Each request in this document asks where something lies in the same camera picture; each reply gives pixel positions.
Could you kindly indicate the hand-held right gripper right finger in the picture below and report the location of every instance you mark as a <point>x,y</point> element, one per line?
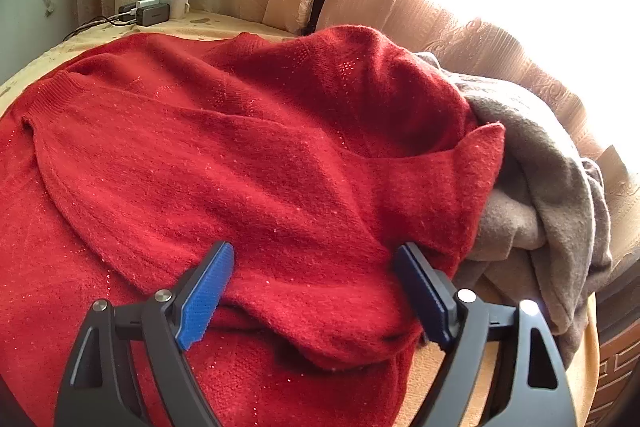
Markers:
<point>420,297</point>

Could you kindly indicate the orange paw print blanket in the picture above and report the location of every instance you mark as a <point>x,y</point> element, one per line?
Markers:
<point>200,24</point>

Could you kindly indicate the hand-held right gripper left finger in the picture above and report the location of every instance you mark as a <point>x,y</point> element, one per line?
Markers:
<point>205,302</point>

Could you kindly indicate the red knitted sweater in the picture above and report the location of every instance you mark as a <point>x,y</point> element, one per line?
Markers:
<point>225,157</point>

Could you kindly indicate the white power adapter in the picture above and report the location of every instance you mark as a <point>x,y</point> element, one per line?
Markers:
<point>147,1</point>

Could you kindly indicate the brown wooden door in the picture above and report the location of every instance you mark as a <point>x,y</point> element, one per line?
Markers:
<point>617,377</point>

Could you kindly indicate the black power adapter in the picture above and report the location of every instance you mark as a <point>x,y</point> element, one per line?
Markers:
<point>127,12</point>
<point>154,16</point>

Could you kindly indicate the white power strip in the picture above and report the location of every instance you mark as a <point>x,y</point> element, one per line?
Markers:
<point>177,7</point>

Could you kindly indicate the grey sweater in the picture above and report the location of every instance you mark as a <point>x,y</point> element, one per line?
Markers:
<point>550,207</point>

